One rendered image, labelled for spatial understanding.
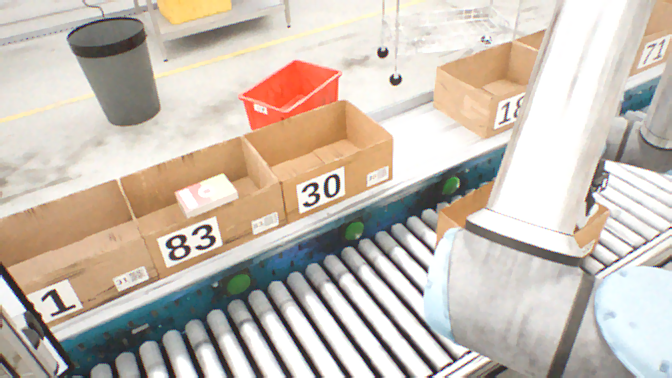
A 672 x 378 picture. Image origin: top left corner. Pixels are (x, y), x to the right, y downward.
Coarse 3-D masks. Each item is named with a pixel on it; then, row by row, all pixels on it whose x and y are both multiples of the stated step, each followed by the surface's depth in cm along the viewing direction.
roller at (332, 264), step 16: (336, 256) 161; (336, 272) 155; (352, 288) 150; (368, 304) 145; (368, 320) 143; (384, 320) 140; (384, 336) 137; (400, 336) 136; (400, 352) 133; (416, 368) 129
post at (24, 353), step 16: (0, 304) 54; (0, 320) 52; (0, 336) 53; (16, 336) 56; (0, 352) 54; (16, 352) 55; (32, 352) 59; (0, 368) 55; (16, 368) 56; (32, 368) 57; (48, 368) 62
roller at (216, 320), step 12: (216, 312) 146; (216, 324) 143; (228, 324) 144; (216, 336) 141; (228, 336) 139; (228, 348) 136; (240, 348) 137; (228, 360) 135; (240, 360) 133; (240, 372) 131; (252, 372) 132
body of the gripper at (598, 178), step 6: (600, 162) 124; (600, 168) 125; (594, 174) 125; (600, 174) 125; (606, 174) 125; (594, 180) 123; (600, 180) 125; (594, 186) 127; (600, 186) 127; (606, 186) 127; (594, 192) 128
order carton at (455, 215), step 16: (480, 192) 156; (448, 208) 150; (464, 208) 156; (480, 208) 161; (608, 208) 145; (448, 224) 146; (464, 224) 160; (576, 224) 157; (592, 224) 142; (576, 240) 141; (592, 240) 149
